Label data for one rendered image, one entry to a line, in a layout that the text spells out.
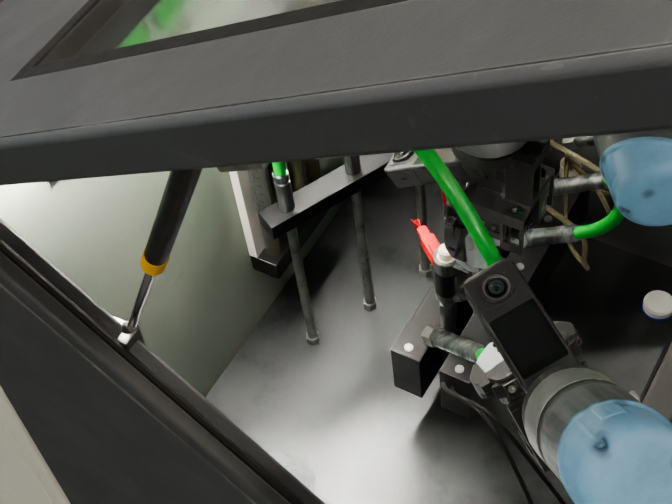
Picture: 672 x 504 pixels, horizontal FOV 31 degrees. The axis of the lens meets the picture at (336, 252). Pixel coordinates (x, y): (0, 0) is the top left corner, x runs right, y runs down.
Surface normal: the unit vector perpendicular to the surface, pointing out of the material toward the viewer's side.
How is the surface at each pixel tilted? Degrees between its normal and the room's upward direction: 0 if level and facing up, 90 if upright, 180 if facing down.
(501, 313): 17
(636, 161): 35
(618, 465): 46
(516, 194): 90
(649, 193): 90
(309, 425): 0
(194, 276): 90
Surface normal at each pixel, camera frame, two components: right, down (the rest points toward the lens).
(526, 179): -0.50, 0.72
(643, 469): 0.07, 0.11
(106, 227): 0.86, 0.35
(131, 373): 0.52, -0.21
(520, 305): -0.22, -0.37
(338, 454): -0.10, -0.61
